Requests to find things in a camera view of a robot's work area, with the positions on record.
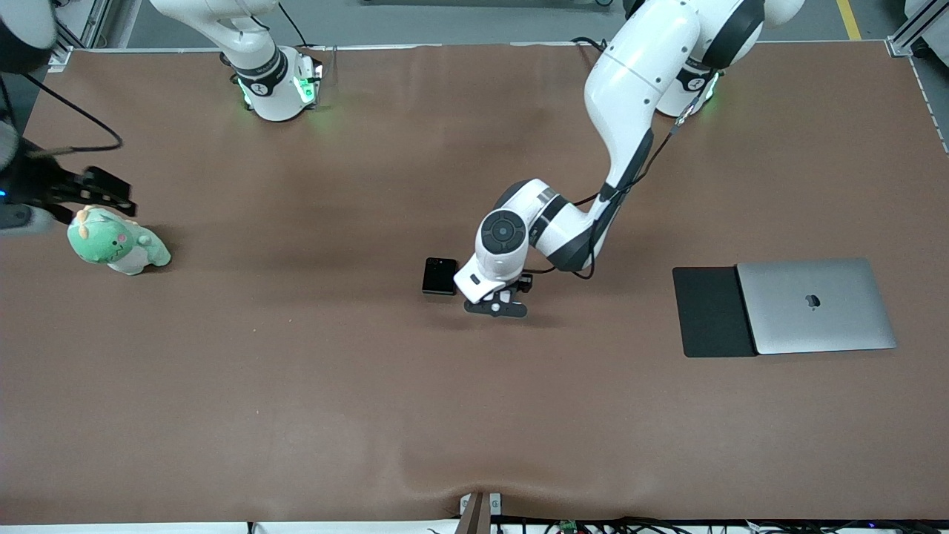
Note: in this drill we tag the metal table edge bracket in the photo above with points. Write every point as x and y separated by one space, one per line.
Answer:
478 515

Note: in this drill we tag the green dinosaur plush toy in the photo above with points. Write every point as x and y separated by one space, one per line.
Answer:
111 245

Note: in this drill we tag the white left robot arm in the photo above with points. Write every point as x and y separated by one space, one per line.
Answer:
630 81

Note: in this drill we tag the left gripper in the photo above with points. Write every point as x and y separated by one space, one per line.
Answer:
524 282

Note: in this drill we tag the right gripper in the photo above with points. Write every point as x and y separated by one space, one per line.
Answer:
38 182

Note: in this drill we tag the black smartphone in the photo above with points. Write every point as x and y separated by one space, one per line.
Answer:
440 277

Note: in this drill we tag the silver closed laptop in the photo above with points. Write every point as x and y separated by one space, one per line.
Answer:
815 326

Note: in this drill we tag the black mouse pad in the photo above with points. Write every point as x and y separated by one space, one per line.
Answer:
708 311

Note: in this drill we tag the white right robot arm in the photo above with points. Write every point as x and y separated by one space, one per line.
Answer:
267 74

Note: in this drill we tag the aluminium frame profile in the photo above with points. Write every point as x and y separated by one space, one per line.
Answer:
61 58
908 37

